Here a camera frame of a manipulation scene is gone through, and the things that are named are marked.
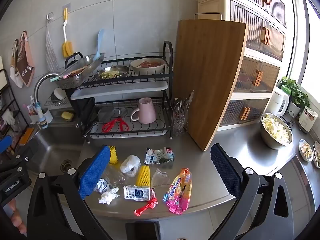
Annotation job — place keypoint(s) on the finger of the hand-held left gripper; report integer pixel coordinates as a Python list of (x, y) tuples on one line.
[(5, 143)]

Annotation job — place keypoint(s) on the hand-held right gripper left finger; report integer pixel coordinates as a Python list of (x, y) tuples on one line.
[(95, 172)]

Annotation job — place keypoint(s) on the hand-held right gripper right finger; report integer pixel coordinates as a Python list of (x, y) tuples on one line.
[(225, 172)]

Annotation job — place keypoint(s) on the person's left hand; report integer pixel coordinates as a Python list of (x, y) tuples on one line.
[(17, 220)]

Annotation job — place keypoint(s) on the crumpled foil ball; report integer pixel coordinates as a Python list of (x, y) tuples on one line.
[(102, 186)]

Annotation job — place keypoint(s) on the orange rag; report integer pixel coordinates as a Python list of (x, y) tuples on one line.
[(25, 136)]

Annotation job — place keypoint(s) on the yellow foam fruit net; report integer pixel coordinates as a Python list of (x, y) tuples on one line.
[(143, 176), (113, 155)]

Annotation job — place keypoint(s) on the crumpled white tissue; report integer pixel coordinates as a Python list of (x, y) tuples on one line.
[(108, 196)]

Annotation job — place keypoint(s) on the white plastic bag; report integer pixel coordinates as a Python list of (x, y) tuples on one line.
[(130, 163)]

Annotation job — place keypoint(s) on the steel sink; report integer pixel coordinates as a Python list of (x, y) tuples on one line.
[(50, 150)]

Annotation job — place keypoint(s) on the white printed pouch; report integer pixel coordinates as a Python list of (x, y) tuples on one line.
[(137, 193)]

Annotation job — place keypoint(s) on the red scissors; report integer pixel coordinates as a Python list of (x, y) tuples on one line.
[(110, 126)]

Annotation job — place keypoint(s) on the pink candy bag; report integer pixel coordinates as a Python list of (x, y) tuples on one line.
[(178, 192)]

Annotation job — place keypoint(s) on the white drip tray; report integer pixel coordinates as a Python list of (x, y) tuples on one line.
[(120, 90), (130, 136)]

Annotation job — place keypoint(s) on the white cup holder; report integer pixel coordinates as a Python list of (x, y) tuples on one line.
[(47, 116)]

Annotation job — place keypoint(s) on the red wrapper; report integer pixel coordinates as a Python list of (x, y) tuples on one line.
[(146, 207)]

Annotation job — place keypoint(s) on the yellow sponge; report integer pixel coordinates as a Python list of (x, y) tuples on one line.
[(67, 115)]

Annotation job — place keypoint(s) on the clear plastic wrapper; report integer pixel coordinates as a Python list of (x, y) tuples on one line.
[(158, 177)]

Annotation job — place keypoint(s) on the steel bowl of cabbage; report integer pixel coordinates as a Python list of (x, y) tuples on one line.
[(276, 132)]

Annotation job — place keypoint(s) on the seaweed snack wrapper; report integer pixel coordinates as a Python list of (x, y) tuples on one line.
[(158, 156)]

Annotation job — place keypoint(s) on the glass cutlery holder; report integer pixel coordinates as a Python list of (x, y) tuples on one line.
[(180, 123)]

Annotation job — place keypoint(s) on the white brown hanging towel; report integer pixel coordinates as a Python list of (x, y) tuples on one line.
[(15, 67)]

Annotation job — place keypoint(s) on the pink mug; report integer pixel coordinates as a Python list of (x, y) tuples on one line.
[(147, 112)]

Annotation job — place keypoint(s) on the bunch of metal cutlery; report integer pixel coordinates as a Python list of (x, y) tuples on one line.
[(181, 103)]

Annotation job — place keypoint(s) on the small plate with food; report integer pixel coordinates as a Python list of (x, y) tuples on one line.
[(317, 155), (306, 150)]

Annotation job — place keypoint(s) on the white electric kettle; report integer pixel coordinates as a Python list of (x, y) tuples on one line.
[(277, 102)]

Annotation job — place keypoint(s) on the wooden cutting board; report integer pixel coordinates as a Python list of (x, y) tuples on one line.
[(207, 80)]

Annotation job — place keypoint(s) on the steel mesh colander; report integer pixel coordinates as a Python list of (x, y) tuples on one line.
[(75, 76)]

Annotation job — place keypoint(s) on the white jar with label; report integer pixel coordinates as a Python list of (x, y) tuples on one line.
[(308, 120)]

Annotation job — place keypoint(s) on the steel plate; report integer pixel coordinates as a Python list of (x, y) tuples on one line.
[(112, 73)]

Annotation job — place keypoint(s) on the grey hanging cloth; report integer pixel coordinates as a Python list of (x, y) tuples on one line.
[(51, 52)]

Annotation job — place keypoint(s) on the green potted plant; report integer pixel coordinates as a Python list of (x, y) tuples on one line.
[(292, 90)]

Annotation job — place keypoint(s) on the yellow sponge dish brush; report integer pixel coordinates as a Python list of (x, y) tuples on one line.
[(67, 48)]

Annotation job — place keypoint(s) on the white bowl with food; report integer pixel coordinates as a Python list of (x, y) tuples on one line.
[(147, 68)]

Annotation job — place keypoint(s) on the beige storage cabinet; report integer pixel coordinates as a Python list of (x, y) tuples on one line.
[(255, 50)]

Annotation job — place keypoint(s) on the light blue rice paddle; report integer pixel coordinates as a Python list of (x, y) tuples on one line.
[(100, 40)]

